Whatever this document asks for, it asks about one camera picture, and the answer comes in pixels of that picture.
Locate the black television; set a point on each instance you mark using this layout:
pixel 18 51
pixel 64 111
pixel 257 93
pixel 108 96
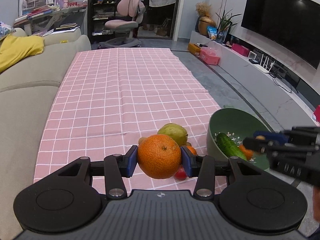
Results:
pixel 293 24

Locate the blue patterned cushion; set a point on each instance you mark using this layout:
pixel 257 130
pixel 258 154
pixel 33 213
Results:
pixel 5 30

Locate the white wifi router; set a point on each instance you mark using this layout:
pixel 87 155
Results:
pixel 264 65

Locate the green potted plant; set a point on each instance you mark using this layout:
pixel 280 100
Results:
pixel 225 24

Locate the blue snack bag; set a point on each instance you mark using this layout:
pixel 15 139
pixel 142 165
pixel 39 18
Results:
pixel 212 32

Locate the pink checkered tablecloth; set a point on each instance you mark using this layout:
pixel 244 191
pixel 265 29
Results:
pixel 111 98

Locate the pink office chair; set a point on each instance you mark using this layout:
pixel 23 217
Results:
pixel 127 8

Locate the green cucumber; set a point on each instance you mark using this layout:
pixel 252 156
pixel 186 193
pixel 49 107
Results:
pixel 228 147

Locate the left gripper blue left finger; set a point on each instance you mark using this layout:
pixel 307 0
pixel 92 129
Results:
pixel 117 167

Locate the red cherry tomato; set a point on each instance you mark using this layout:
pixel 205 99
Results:
pixel 180 174

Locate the cluttered desk with books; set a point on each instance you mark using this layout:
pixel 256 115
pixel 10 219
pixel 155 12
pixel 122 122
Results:
pixel 43 17

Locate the green colander bowl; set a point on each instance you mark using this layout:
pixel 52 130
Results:
pixel 236 124

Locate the black bookshelf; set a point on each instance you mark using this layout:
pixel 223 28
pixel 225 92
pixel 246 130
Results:
pixel 100 12

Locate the yellow cushion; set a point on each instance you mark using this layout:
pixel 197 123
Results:
pixel 15 49

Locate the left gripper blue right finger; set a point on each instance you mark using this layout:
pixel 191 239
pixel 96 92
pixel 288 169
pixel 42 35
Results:
pixel 201 167

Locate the magenta box on console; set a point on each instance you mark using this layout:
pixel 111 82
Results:
pixel 240 49

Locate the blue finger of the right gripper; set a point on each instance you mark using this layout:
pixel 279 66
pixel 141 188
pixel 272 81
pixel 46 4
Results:
pixel 279 137
pixel 257 145

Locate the yellow box on floor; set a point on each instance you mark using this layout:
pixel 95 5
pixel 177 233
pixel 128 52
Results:
pixel 194 49

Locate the white tv console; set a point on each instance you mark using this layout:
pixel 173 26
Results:
pixel 287 108

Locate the large green pear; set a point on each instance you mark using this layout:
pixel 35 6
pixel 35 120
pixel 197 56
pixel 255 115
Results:
pixel 176 132

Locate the beige sofa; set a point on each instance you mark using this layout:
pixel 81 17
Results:
pixel 28 89

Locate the orange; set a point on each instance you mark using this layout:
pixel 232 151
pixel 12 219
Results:
pixel 192 150
pixel 248 153
pixel 159 156

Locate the pink storage box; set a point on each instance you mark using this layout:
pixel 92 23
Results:
pixel 209 56

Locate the golden vase with dried flowers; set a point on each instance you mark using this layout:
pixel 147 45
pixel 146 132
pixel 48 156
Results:
pixel 205 17

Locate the red box on console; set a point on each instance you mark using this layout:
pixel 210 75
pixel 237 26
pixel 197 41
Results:
pixel 316 114

